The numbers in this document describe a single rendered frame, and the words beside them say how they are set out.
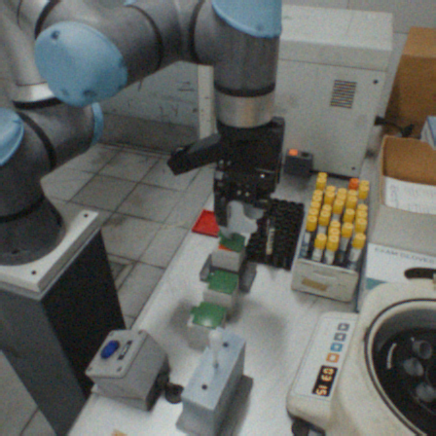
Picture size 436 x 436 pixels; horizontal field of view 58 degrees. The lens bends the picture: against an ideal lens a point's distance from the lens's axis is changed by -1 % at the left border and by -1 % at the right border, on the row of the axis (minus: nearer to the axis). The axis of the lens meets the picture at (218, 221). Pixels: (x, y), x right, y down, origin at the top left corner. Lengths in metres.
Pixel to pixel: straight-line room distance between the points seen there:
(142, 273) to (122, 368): 1.42
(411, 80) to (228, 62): 0.88
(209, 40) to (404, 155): 0.54
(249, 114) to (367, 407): 0.35
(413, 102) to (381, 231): 0.67
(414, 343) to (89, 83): 0.47
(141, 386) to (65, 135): 0.43
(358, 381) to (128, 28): 0.44
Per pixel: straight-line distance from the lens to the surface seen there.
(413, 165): 0.92
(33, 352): 0.96
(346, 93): 0.90
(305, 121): 0.94
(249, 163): 0.54
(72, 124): 0.75
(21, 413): 1.69
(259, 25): 0.46
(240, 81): 0.47
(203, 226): 0.81
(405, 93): 1.31
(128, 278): 1.92
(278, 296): 0.69
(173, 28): 0.48
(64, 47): 0.40
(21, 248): 0.77
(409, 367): 0.54
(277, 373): 0.61
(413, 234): 0.71
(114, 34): 0.42
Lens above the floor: 1.41
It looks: 41 degrees down
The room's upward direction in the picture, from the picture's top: straight up
